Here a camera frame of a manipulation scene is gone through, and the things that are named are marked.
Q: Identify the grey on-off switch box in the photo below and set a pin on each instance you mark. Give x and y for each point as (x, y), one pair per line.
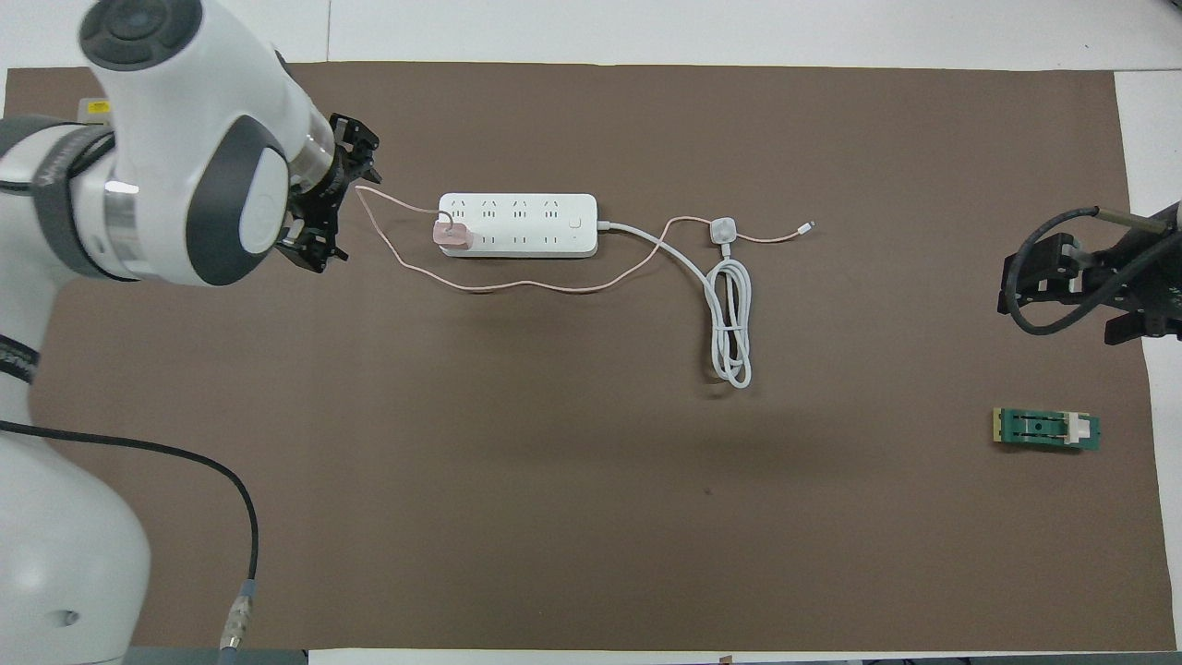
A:
(92, 106)

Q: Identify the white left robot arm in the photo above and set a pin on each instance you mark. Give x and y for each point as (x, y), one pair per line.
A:
(166, 139)

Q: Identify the pink charger adapter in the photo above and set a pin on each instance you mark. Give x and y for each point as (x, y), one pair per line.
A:
(454, 236)

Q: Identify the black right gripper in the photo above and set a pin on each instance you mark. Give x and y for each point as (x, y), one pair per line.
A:
(1159, 277)

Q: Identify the green circuit board module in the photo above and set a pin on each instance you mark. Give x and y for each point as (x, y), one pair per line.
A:
(1043, 429)

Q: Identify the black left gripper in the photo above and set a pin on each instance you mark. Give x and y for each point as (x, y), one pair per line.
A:
(328, 189)

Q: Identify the brown table mat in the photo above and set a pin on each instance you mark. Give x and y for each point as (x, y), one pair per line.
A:
(646, 554)

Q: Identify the white power strip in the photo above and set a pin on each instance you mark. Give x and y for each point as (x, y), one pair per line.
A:
(536, 224)

